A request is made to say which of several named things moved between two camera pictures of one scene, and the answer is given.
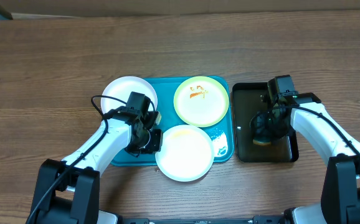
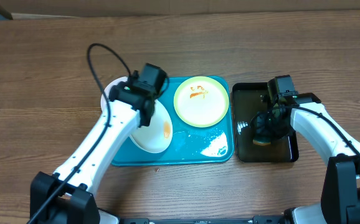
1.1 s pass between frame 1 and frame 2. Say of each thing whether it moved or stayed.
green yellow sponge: stayed
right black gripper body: stayed
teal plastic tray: stayed
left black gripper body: moved
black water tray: stayed
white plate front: moved
